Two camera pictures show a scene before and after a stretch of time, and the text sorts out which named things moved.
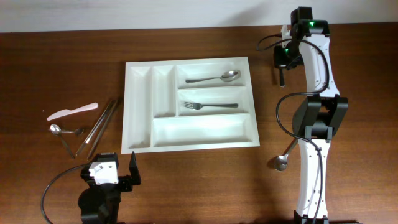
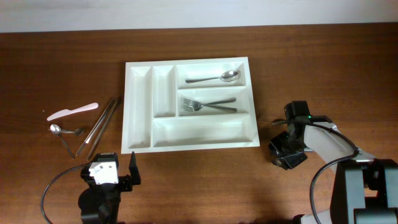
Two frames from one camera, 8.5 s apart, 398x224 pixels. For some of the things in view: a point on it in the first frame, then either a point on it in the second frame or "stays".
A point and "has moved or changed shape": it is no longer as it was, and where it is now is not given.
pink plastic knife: [65, 112] stays
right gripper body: [281, 62] → [286, 154]
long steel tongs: [111, 106] stays
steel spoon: [281, 162] has moved or changed shape
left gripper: [126, 185] stays
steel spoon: [228, 76] stays
